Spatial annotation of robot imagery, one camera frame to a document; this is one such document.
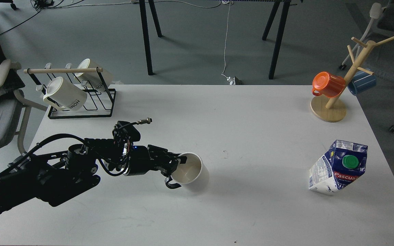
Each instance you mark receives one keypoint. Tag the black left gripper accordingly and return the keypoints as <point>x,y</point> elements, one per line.
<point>145,158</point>

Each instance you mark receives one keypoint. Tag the white mug black handle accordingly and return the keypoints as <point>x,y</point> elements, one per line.
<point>193,175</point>

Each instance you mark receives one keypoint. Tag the blue white milk carton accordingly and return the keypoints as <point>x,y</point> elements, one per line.
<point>337,168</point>

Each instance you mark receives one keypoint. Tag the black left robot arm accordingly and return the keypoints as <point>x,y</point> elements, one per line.
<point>63,166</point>

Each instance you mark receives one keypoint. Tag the orange plastic cup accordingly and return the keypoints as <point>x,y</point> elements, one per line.
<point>325,83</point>

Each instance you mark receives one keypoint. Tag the blue cup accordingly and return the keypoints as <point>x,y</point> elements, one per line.
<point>361,82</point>

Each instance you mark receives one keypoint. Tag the power strip on floor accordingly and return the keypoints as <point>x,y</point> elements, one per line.
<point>233,80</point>

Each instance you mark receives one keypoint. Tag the white mug rear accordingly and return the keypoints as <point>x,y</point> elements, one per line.
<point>92,78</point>

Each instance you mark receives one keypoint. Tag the white HOME mug front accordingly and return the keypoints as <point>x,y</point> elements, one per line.
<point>63,95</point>

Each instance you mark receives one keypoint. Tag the wooden mug tree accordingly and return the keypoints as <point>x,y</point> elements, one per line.
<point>332,109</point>

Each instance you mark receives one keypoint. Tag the grey chair left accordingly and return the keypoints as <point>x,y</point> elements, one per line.
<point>14,108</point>

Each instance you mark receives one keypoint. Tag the black table leg right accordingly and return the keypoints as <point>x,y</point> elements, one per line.
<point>280,32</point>

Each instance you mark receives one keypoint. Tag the white office chair right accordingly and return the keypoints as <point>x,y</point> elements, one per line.
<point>371,30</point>

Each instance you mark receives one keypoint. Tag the black wire mug rack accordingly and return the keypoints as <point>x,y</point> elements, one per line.
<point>98,104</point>

